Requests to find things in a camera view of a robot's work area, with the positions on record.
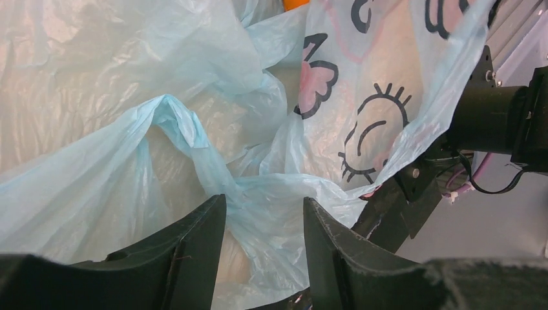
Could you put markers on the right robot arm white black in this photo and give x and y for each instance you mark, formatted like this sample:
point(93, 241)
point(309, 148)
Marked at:
point(504, 120)

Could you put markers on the aluminium frame rail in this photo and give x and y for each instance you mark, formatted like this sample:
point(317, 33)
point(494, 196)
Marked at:
point(518, 41)

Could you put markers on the red orange fake fruit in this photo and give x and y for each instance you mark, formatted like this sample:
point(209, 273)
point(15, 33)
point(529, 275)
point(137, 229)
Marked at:
point(293, 4)

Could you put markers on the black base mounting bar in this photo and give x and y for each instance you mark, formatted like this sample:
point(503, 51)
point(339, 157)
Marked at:
point(402, 205)

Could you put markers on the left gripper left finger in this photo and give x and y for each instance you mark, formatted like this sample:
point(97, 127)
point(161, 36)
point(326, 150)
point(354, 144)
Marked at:
point(174, 268)

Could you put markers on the light blue plastic bag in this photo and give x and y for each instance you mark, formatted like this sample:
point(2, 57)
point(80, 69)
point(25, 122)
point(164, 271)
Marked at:
point(120, 117)

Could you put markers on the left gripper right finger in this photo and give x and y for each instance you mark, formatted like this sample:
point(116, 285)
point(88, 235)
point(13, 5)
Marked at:
point(346, 271)

